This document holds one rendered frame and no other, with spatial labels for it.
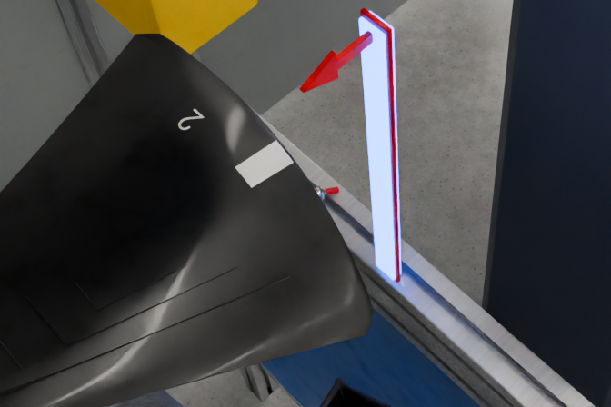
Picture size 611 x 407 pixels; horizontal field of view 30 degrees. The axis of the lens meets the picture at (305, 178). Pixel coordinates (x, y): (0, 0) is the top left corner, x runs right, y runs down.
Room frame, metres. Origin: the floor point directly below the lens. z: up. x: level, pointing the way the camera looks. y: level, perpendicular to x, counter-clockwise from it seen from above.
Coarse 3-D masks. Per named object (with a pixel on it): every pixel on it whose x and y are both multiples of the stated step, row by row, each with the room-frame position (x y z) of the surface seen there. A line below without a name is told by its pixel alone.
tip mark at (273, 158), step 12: (276, 144) 0.39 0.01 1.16; (252, 156) 0.38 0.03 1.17; (264, 156) 0.38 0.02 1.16; (276, 156) 0.38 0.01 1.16; (288, 156) 0.38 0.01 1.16; (240, 168) 0.37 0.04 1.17; (252, 168) 0.37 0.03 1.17; (264, 168) 0.37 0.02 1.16; (276, 168) 0.37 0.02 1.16; (252, 180) 0.36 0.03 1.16
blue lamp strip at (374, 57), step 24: (360, 24) 0.45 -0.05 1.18; (384, 48) 0.44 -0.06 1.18; (384, 72) 0.44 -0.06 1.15; (384, 96) 0.44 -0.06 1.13; (384, 120) 0.44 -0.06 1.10; (384, 144) 0.44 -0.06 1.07; (384, 168) 0.44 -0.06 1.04; (384, 192) 0.44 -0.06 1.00; (384, 216) 0.44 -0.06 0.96; (384, 240) 0.44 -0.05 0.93; (384, 264) 0.44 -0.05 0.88
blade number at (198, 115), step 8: (184, 104) 0.41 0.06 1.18; (192, 104) 0.41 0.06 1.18; (200, 104) 0.41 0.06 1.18; (176, 112) 0.41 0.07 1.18; (184, 112) 0.41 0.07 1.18; (192, 112) 0.41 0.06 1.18; (200, 112) 0.41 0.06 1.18; (208, 112) 0.41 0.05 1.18; (168, 120) 0.40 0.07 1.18; (176, 120) 0.40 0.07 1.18; (184, 120) 0.40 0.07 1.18; (192, 120) 0.40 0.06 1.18; (200, 120) 0.40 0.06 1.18; (208, 120) 0.40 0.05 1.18; (168, 128) 0.40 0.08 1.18; (176, 128) 0.40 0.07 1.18; (184, 128) 0.40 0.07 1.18; (192, 128) 0.40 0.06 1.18; (200, 128) 0.40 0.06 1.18; (176, 136) 0.39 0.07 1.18; (184, 136) 0.39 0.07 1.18; (192, 136) 0.39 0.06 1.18; (184, 144) 0.39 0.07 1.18
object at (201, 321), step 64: (128, 64) 0.44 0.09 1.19; (192, 64) 0.44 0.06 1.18; (64, 128) 0.41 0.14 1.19; (128, 128) 0.40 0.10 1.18; (256, 128) 0.40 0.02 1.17; (0, 192) 0.37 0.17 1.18; (64, 192) 0.36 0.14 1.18; (128, 192) 0.36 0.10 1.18; (192, 192) 0.36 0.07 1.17; (256, 192) 0.36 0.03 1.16; (0, 256) 0.33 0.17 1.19; (64, 256) 0.32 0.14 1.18; (128, 256) 0.32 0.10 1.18; (192, 256) 0.32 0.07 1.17; (256, 256) 0.32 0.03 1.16; (320, 256) 0.32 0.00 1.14; (0, 320) 0.29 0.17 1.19; (64, 320) 0.28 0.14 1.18; (128, 320) 0.28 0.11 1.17; (192, 320) 0.28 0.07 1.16; (256, 320) 0.28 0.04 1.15; (320, 320) 0.28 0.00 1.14; (0, 384) 0.25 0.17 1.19; (64, 384) 0.25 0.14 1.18; (128, 384) 0.25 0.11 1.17
